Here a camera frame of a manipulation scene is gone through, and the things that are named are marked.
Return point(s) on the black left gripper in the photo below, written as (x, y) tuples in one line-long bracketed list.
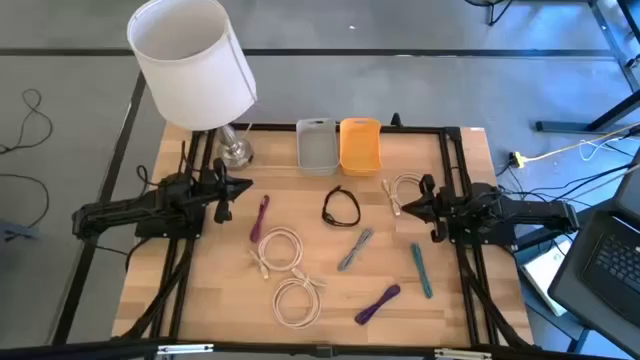
[(222, 195)]

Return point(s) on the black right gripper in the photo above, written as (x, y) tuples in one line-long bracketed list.
[(440, 207)]

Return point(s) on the white shade chrome table lamp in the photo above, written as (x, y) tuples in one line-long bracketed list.
[(190, 65)]

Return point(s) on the black open laptop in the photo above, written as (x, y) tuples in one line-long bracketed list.
[(615, 260)]

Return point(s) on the black metal desk frame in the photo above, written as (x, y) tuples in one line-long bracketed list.
[(565, 126)]

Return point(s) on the silver metal frame bracket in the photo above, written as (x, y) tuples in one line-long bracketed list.
[(185, 349), (462, 354)]

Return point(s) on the black aluminium rig frame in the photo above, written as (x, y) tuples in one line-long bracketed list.
[(425, 130)]

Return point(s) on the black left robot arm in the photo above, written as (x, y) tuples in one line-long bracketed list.
[(125, 210)]

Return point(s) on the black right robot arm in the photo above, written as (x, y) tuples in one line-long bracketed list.
[(530, 212)]

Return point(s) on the grey plastic bin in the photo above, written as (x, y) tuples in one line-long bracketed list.
[(317, 150)]

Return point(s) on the orange plastic bin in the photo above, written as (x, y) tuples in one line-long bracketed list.
[(360, 147)]

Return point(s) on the white flat box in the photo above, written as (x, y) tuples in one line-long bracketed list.
[(542, 272)]

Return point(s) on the black table edge clamp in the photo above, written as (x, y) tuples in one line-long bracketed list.
[(396, 120)]

